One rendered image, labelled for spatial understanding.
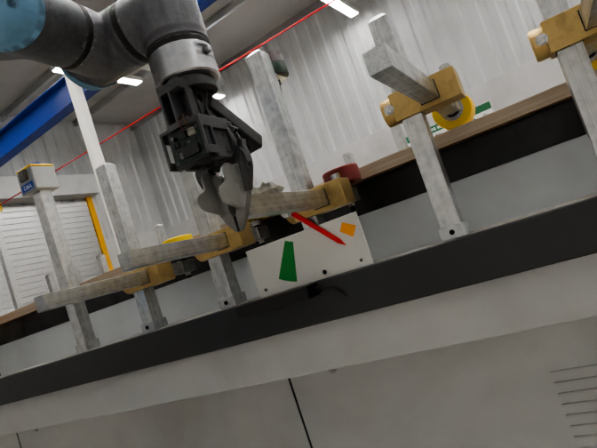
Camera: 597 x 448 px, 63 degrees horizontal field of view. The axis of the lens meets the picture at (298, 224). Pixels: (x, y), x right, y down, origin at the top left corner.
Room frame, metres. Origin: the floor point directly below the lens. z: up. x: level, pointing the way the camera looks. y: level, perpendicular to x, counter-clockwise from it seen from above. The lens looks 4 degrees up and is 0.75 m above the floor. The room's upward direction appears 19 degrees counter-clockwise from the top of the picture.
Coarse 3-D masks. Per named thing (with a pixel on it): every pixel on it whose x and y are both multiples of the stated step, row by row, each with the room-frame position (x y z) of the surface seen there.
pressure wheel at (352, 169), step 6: (336, 168) 1.01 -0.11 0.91; (342, 168) 1.01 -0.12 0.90; (348, 168) 1.01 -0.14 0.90; (354, 168) 1.02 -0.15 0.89; (324, 174) 1.03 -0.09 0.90; (330, 174) 1.01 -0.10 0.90; (342, 174) 1.01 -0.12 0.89; (348, 174) 1.01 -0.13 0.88; (354, 174) 1.01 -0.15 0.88; (360, 174) 1.03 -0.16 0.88; (324, 180) 1.04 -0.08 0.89; (354, 180) 1.05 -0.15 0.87; (354, 210) 1.04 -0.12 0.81
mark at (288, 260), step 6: (288, 246) 0.96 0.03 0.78; (288, 252) 0.96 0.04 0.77; (282, 258) 0.97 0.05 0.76; (288, 258) 0.97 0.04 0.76; (294, 258) 0.96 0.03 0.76; (282, 264) 0.97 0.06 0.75; (288, 264) 0.97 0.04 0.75; (294, 264) 0.96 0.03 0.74; (282, 270) 0.98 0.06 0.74; (288, 270) 0.97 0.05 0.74; (294, 270) 0.96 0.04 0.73; (282, 276) 0.98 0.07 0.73; (288, 276) 0.97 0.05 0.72; (294, 276) 0.97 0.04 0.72
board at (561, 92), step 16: (544, 96) 0.89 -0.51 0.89; (560, 96) 0.88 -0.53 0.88; (496, 112) 0.93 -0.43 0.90; (512, 112) 0.92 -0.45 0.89; (528, 112) 0.91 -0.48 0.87; (464, 128) 0.96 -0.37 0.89; (480, 128) 0.95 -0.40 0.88; (448, 144) 0.98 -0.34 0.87; (384, 160) 1.04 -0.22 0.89; (400, 160) 1.03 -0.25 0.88; (368, 176) 1.07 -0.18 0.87; (224, 224) 1.26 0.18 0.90; (112, 272) 1.47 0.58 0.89; (32, 304) 1.67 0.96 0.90; (0, 320) 1.76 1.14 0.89
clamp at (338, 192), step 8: (328, 184) 0.90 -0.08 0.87; (336, 184) 0.90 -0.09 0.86; (344, 184) 0.91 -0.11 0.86; (328, 192) 0.91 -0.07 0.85; (336, 192) 0.90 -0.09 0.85; (344, 192) 0.90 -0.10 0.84; (352, 192) 0.93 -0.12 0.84; (328, 200) 0.91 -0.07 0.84; (336, 200) 0.90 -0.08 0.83; (344, 200) 0.89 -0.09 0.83; (352, 200) 0.92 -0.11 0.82; (320, 208) 0.92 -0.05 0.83; (328, 208) 0.91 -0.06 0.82; (336, 208) 0.94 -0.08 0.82; (304, 216) 0.94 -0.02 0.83; (312, 216) 0.94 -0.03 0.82
